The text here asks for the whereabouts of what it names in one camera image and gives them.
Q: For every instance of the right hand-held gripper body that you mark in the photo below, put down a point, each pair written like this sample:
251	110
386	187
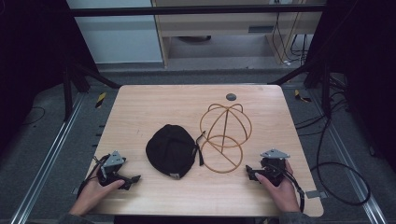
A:
274	166

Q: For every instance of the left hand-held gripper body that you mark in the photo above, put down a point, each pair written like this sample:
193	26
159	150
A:
112	165

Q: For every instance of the black cap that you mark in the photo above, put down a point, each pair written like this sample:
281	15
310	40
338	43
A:
169	152

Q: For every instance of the person's right hand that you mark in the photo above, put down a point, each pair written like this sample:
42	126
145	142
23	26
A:
281	194

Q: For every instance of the person's left hand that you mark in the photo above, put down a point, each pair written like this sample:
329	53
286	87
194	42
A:
93	193

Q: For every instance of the yellow black striped tape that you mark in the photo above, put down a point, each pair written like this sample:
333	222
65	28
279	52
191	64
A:
301	97
100	100

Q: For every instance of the grey round table grommet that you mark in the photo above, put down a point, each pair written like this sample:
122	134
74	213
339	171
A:
231	96

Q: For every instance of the black metal stand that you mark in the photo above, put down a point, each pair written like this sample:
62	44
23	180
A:
77	84
314	81

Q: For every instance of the white cabinet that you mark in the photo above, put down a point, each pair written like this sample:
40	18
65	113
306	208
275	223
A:
120	37

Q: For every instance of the black curtain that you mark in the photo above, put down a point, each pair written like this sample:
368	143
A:
34	53
361	62

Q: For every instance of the grey metal table bracket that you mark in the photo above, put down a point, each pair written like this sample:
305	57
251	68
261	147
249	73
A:
316	194
75	190

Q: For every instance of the aluminium floor rail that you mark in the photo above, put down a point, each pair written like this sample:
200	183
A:
351	161
46	161

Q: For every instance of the black metal frame bar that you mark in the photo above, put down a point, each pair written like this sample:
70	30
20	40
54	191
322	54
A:
196	10

